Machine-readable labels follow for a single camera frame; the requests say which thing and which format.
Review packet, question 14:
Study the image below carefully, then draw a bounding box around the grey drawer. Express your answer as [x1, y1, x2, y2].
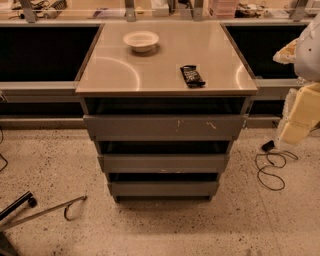
[84, 115, 244, 141]
[98, 154, 229, 173]
[108, 182, 219, 197]

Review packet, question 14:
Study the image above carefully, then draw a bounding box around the metal stand leg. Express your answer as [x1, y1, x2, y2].
[0, 195, 87, 232]

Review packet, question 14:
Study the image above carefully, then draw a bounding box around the grey drawer cabinet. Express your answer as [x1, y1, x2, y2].
[74, 20, 259, 204]

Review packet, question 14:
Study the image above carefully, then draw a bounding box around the grey window rail frame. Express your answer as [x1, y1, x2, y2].
[0, 19, 308, 127]

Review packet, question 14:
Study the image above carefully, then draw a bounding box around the grey middle drawer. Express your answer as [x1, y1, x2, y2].
[98, 154, 229, 173]

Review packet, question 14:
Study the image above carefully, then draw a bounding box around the black snack bar wrapper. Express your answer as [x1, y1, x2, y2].
[180, 65, 206, 88]

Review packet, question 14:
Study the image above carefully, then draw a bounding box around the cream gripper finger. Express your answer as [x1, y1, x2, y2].
[278, 83, 320, 145]
[273, 39, 298, 65]

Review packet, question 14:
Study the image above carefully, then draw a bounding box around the white bowl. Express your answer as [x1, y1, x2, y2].
[123, 31, 159, 53]

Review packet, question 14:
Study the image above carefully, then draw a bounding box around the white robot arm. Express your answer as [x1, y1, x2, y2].
[273, 13, 320, 149]

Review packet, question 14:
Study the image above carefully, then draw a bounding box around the black cable with adapter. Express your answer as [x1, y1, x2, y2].
[254, 139, 299, 192]

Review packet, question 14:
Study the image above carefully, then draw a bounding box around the grey bottom drawer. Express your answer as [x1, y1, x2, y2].
[108, 182, 219, 197]

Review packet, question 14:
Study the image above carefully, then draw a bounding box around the grey top drawer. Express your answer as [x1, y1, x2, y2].
[84, 115, 244, 141]

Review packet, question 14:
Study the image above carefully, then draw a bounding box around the black caster leg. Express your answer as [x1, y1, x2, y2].
[0, 191, 37, 221]

